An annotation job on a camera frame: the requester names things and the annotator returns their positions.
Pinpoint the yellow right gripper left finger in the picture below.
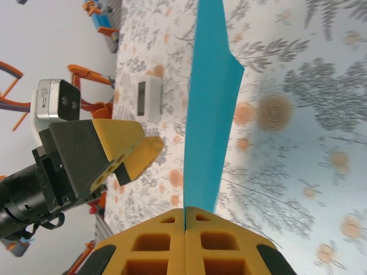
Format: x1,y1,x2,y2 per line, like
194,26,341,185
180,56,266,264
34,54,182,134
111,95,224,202
67,208,186,275

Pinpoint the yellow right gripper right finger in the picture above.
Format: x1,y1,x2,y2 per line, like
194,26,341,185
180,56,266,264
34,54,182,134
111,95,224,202
185,206,298,275

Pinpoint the turquoise cloth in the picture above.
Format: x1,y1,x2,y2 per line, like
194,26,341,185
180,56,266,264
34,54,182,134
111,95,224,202
182,0,245,214

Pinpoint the small white digital timer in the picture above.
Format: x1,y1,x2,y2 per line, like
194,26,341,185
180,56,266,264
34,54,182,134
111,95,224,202
134,74,164,123

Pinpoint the floral patterned table mat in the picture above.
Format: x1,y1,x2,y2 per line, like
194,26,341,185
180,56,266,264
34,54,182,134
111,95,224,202
103,0,367,275

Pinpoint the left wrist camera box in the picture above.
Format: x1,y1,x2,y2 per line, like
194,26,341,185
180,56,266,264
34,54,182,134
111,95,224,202
30,78,81,146

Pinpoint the blue orange wall sticker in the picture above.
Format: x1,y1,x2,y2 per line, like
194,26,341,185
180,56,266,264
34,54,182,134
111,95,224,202
83,0,121,40

